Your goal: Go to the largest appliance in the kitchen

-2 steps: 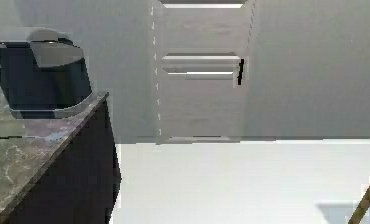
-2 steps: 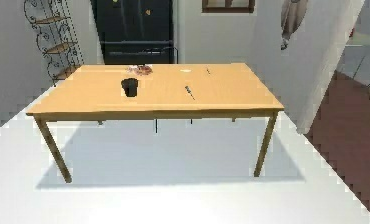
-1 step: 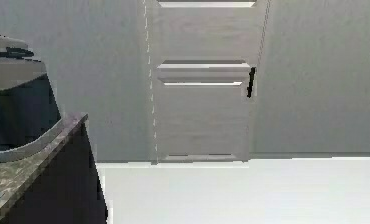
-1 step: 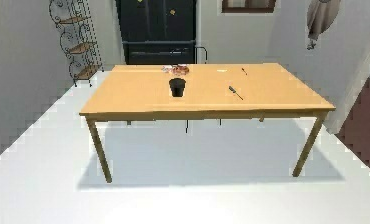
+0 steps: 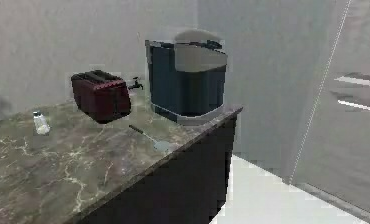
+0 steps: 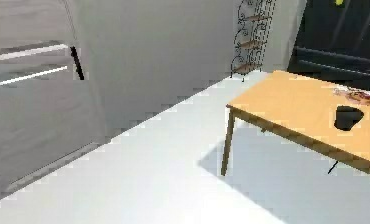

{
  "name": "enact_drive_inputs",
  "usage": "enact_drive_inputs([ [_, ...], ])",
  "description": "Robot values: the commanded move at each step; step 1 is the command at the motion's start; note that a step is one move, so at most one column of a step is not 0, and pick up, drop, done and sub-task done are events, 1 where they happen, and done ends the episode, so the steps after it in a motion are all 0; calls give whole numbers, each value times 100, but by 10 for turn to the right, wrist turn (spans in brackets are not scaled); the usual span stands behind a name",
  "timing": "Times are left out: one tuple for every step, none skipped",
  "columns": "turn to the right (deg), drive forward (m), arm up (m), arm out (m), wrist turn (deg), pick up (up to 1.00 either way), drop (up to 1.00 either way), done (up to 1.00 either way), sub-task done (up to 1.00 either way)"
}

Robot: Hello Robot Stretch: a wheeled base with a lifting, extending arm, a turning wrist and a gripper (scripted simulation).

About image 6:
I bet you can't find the light wooden table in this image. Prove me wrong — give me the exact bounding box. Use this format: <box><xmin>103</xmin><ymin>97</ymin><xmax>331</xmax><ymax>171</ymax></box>
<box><xmin>220</xmin><ymin>69</ymin><xmax>370</xmax><ymax>178</ymax></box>

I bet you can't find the grey fridge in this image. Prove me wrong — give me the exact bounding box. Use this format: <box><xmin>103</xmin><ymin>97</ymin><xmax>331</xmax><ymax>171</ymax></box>
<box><xmin>0</xmin><ymin>0</ymin><xmax>109</xmax><ymax>205</ymax></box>

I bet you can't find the black fridge handle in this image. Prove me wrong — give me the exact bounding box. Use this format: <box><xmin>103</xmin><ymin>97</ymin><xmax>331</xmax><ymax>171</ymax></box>
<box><xmin>69</xmin><ymin>45</ymin><xmax>86</xmax><ymax>81</ymax></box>

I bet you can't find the black wire shelf rack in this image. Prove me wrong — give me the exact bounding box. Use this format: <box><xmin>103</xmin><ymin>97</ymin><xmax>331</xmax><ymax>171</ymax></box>
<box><xmin>229</xmin><ymin>0</ymin><xmax>278</xmax><ymax>83</ymax></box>

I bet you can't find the black cup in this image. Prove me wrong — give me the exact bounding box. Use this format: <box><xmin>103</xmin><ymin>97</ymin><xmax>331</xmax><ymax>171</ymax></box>
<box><xmin>333</xmin><ymin>105</ymin><xmax>365</xmax><ymax>132</ymax></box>

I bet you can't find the black cabinet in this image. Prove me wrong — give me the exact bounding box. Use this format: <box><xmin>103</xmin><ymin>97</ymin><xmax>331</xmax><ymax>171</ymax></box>
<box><xmin>286</xmin><ymin>0</ymin><xmax>370</xmax><ymax>94</ymax></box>

